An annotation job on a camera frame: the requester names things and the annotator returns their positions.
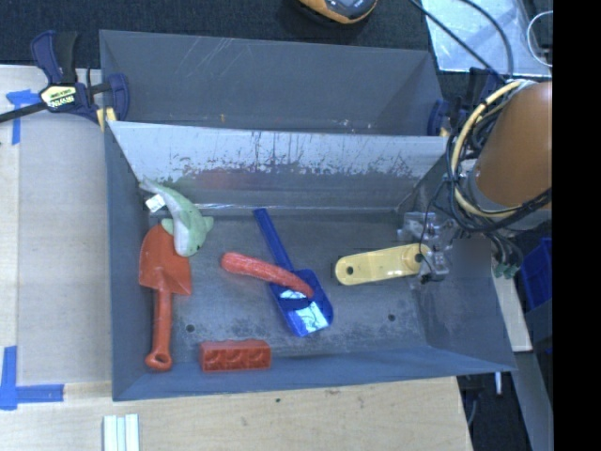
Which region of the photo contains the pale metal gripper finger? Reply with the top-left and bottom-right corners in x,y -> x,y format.
398,211 -> 439,245
418,250 -> 448,284

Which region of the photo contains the yellow flat plastic tool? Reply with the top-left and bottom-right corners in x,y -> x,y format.
334,243 -> 431,287

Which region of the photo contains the blue toy scoop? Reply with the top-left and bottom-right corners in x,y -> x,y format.
253,208 -> 335,338

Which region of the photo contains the orange toy carrot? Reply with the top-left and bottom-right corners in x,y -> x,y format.
220,251 -> 316,299

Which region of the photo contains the grey metal bin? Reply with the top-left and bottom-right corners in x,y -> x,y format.
98,29 -> 518,402

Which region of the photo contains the red toy brick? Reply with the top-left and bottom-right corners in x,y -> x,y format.
198,338 -> 273,374

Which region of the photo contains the green and white toy shark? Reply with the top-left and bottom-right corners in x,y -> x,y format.
139,176 -> 215,258

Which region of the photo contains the orange-red toy shovel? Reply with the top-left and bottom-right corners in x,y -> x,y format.
137,224 -> 194,372

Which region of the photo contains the pale wood board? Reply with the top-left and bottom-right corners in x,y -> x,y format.
17,110 -> 115,387

